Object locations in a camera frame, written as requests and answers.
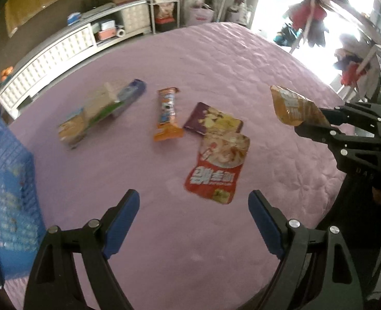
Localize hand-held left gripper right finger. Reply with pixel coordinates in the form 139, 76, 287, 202
248, 190, 365, 310

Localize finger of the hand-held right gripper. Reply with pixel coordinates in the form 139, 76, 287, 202
320, 102, 381, 128
294, 121, 381, 156

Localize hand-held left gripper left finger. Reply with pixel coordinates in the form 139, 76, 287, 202
23, 189, 141, 310

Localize tan snack packet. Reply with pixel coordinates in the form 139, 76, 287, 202
270, 85, 331, 126

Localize red snack packet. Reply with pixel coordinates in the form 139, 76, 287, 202
185, 132, 251, 205

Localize long cracker packet green ends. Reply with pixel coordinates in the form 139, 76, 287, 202
58, 102, 124, 150

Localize purple snack packet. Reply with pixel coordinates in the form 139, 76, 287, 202
183, 102, 244, 135

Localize orange snack bar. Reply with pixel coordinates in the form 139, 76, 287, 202
154, 87, 184, 142

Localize blue plastic basket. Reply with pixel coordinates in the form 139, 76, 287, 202
0, 106, 47, 286

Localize cracker packet with blue end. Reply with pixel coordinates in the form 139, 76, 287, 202
89, 79, 146, 117

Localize red garment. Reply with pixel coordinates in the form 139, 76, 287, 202
290, 0, 327, 47

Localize pink shopping bag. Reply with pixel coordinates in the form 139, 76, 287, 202
187, 3, 215, 26

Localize white tufted cabinet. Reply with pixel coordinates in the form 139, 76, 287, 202
0, 0, 152, 120

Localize orange box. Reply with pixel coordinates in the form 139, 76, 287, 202
98, 27, 119, 41

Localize white metal shelf rack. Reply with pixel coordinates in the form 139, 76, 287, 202
136, 0, 183, 34

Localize yellow cloth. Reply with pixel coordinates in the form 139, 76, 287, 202
5, 0, 114, 37

